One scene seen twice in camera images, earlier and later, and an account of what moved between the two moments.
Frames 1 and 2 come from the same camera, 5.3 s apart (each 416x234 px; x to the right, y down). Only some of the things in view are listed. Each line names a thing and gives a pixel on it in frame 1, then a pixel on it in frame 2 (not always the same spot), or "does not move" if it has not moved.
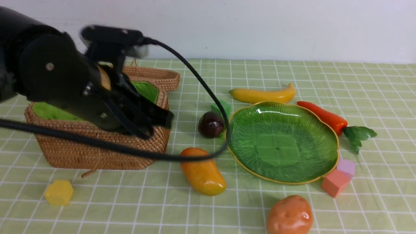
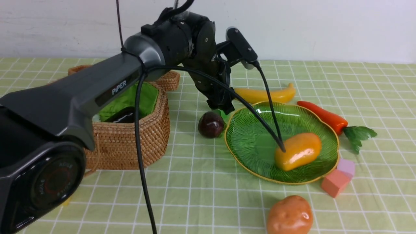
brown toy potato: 292,214 does not move
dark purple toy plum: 211,124 does not move
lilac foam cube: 348,166 does not move
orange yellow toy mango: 204,175 -> 301,150
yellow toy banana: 281,95 does not move
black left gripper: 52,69 -> 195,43
